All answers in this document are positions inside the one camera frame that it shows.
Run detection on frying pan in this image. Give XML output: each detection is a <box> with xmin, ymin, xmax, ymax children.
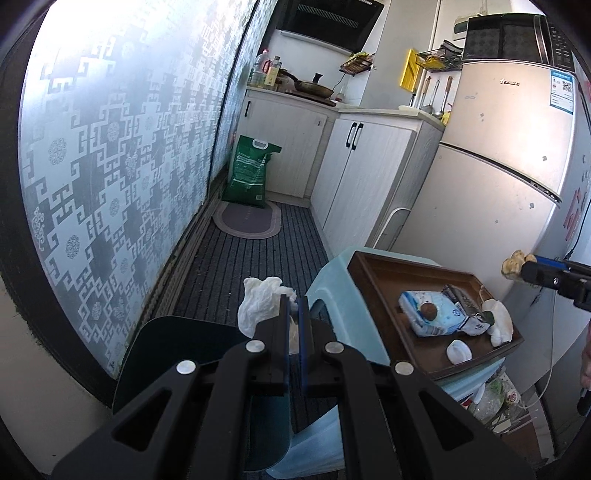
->
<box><xmin>280</xmin><ymin>69</ymin><xmax>334</xmax><ymax>99</ymax></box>

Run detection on oval grey floor mat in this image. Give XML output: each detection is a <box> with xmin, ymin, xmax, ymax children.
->
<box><xmin>213</xmin><ymin>201</ymin><xmax>281</xmax><ymax>240</ymax></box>

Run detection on black range hood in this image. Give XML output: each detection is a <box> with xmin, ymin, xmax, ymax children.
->
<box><xmin>276</xmin><ymin>0</ymin><xmax>385</xmax><ymax>53</ymax></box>

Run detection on blue white tissue pack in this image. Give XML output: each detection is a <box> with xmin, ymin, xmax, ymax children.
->
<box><xmin>399</xmin><ymin>291</ymin><xmax>467</xmax><ymax>337</ymax></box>

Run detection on black microwave oven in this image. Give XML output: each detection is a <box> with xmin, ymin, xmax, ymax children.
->
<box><xmin>462</xmin><ymin>13</ymin><xmax>575</xmax><ymax>72</ymax></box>

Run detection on small brown round nut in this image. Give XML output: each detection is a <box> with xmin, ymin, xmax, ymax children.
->
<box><xmin>419</xmin><ymin>302</ymin><xmax>438</xmax><ymax>322</ymax></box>

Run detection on brown wooden tray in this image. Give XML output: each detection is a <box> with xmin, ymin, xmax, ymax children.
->
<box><xmin>348</xmin><ymin>251</ymin><xmax>524</xmax><ymax>380</ymax></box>

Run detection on dark striped floor carpet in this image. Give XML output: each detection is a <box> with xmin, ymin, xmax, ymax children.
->
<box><xmin>172</xmin><ymin>203</ymin><xmax>329</xmax><ymax>326</ymax></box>

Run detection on white tissue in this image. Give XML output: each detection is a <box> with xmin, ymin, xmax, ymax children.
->
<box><xmin>238</xmin><ymin>277</ymin><xmax>300</xmax><ymax>355</ymax></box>

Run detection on yellow oil bottle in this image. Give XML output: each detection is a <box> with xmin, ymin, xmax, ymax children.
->
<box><xmin>263</xmin><ymin>56</ymin><xmax>281</xmax><ymax>91</ymax></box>

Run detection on yellowish food scrap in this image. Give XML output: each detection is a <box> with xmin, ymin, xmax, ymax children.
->
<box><xmin>501</xmin><ymin>250</ymin><xmax>537</xmax><ymax>281</ymax></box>

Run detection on white wrapper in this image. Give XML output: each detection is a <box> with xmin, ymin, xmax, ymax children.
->
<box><xmin>482</xmin><ymin>299</ymin><xmax>514</xmax><ymax>348</ymax></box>

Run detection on white corner kitchen cabinet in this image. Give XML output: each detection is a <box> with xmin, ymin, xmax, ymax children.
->
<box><xmin>236</xmin><ymin>87</ymin><xmax>339</xmax><ymax>199</ymax></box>

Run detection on wall spice rack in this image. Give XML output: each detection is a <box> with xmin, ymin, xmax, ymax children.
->
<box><xmin>339</xmin><ymin>52</ymin><xmax>374</xmax><ymax>76</ymax></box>

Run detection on beige refrigerator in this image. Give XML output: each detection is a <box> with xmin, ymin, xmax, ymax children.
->
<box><xmin>394</xmin><ymin>61</ymin><xmax>590</xmax><ymax>299</ymax></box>

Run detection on white folded chair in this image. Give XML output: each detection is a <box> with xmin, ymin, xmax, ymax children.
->
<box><xmin>372</xmin><ymin>207</ymin><xmax>411</xmax><ymax>251</ymax></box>

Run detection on yellow cutting board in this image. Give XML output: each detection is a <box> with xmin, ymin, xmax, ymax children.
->
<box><xmin>399</xmin><ymin>48</ymin><xmax>422</xmax><ymax>93</ymax></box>

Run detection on black snack bag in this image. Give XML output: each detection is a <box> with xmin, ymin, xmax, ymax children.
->
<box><xmin>442</xmin><ymin>285</ymin><xmax>492</xmax><ymax>337</ymax></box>

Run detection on oil bottle red cap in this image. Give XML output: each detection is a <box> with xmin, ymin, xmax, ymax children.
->
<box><xmin>249</xmin><ymin>49</ymin><xmax>273</xmax><ymax>89</ymax></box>

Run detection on green rice bag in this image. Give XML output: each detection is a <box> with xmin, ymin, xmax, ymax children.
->
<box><xmin>222</xmin><ymin>135</ymin><xmax>281</xmax><ymax>208</ymax></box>

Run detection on patterned glass sliding door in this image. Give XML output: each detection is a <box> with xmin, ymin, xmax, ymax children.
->
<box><xmin>1</xmin><ymin>1</ymin><xmax>276</xmax><ymax>405</ymax></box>

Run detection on hanging kitchen utensils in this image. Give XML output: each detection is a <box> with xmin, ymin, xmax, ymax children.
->
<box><xmin>413</xmin><ymin>73</ymin><xmax>455</xmax><ymax>120</ymax></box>

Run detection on white kitchen cabinet front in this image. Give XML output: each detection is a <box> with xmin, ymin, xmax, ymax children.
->
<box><xmin>311</xmin><ymin>108</ymin><xmax>445</xmax><ymax>257</ymax></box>

